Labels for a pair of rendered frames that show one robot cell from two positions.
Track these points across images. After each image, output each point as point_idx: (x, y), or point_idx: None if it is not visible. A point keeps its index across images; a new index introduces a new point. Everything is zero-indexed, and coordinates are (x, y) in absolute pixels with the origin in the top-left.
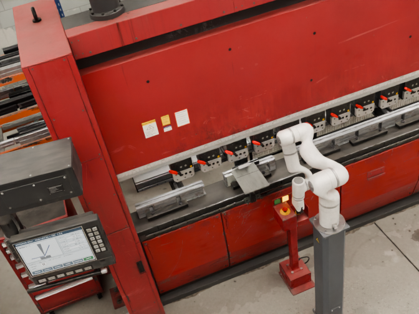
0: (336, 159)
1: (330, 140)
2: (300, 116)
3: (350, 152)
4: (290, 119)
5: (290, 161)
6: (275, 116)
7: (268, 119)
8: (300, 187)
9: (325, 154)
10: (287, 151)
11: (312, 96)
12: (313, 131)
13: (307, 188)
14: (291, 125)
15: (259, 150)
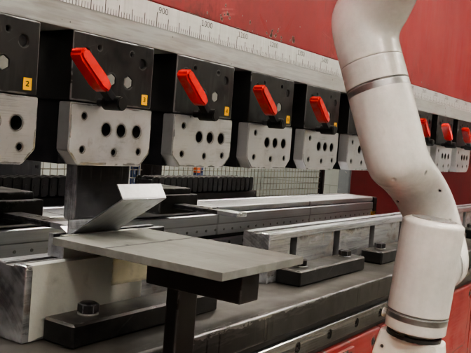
0: (377, 279)
1: (334, 230)
2: (296, 72)
3: (392, 270)
4: (276, 65)
5: (405, 108)
6: (246, 15)
7: (228, 10)
8: (458, 244)
9: (340, 265)
10: (390, 61)
11: (326, 13)
12: (316, 159)
13: (461, 267)
14: (276, 93)
15: (184, 152)
